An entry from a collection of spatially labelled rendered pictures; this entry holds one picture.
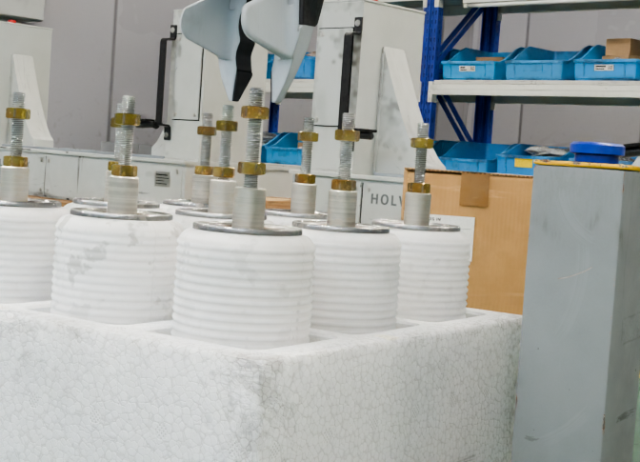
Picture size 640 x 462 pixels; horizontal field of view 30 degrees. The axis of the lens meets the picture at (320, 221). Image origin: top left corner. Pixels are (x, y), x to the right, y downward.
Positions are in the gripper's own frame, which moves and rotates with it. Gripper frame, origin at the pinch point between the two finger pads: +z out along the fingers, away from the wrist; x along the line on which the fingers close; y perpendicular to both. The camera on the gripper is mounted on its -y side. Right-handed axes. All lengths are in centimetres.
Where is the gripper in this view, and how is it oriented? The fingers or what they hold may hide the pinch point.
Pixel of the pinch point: (263, 83)
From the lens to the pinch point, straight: 82.9
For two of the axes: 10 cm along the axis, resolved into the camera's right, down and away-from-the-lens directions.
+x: 7.6, 0.9, -6.5
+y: -6.5, -0.1, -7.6
